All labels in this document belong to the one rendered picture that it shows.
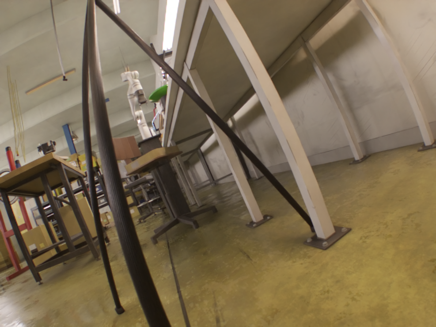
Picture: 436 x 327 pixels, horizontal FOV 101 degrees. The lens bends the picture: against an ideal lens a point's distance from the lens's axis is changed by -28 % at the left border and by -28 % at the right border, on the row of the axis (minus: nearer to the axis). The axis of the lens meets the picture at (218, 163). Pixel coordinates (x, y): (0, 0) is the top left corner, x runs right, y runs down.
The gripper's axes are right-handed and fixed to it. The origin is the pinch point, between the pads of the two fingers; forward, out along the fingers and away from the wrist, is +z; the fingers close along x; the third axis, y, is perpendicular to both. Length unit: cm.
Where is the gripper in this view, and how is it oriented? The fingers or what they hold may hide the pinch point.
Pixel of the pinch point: (145, 110)
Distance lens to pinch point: 214.5
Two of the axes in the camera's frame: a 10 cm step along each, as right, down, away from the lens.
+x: 8.5, -3.7, 3.8
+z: 4.1, 9.1, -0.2
